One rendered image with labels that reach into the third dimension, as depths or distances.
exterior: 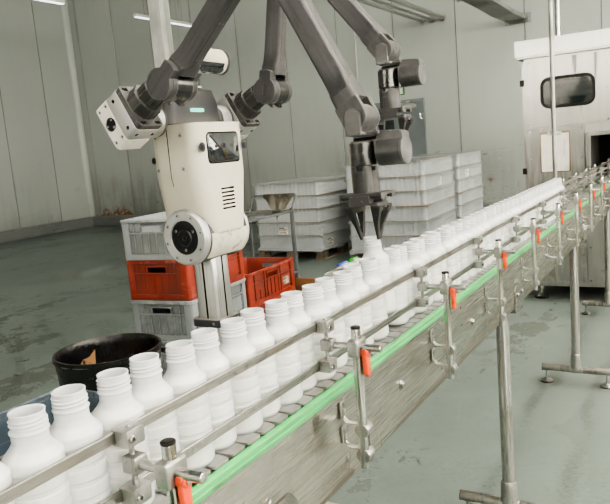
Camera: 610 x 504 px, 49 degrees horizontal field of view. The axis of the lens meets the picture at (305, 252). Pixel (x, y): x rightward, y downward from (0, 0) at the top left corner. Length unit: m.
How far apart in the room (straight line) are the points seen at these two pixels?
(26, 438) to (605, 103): 5.26
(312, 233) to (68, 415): 7.76
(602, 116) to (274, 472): 4.91
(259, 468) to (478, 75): 10.84
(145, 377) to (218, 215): 1.07
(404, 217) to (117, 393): 7.10
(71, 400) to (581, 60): 5.24
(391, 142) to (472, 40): 10.36
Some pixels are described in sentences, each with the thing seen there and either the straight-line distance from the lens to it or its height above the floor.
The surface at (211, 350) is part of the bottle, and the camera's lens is 0.93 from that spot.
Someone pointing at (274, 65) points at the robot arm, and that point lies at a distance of 2.03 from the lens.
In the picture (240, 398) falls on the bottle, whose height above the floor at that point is 1.06.
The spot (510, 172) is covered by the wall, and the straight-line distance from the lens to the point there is 11.48.
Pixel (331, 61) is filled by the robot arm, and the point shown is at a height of 1.57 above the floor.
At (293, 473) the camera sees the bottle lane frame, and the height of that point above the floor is 0.92.
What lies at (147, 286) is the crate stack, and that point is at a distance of 3.71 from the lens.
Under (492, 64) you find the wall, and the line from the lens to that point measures 11.56.
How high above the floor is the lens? 1.40
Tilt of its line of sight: 9 degrees down
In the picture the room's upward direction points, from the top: 5 degrees counter-clockwise
